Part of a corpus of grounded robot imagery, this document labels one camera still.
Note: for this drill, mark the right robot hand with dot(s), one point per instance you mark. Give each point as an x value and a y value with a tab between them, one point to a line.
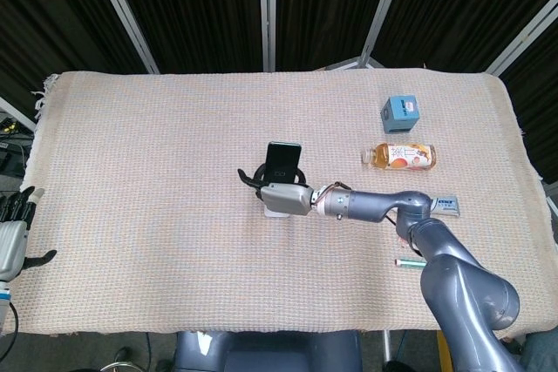
285	198

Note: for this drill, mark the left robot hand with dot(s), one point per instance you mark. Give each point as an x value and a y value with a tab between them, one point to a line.
9	239

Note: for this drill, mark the black smartphone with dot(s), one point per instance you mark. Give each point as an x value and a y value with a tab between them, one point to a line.
283	160

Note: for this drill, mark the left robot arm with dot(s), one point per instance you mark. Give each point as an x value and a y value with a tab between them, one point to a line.
3	302

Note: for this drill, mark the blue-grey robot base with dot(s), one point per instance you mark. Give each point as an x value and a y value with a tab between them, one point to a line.
266	352

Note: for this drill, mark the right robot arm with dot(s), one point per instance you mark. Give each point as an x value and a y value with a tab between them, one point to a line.
457	285

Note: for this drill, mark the white phone stand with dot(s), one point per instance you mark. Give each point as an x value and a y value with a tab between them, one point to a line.
276	214

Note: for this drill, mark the blue and white toothpaste tube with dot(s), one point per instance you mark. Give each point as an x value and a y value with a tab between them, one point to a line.
448	205

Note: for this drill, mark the orange tea bottle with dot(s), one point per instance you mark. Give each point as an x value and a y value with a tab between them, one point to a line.
401	157

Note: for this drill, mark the beige woven tablecloth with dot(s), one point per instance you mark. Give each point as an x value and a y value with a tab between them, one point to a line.
152	215

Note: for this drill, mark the green and red marker pen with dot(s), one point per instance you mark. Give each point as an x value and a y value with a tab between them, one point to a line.
410	263

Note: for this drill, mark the small blue box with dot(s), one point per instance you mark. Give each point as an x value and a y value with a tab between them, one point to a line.
401	116

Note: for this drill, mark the metal table leg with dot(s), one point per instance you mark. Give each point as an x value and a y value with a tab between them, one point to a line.
386	346

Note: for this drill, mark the grey partition frame post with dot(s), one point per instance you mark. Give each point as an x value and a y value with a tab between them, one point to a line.
523	34
383	10
267	10
15	111
122	10

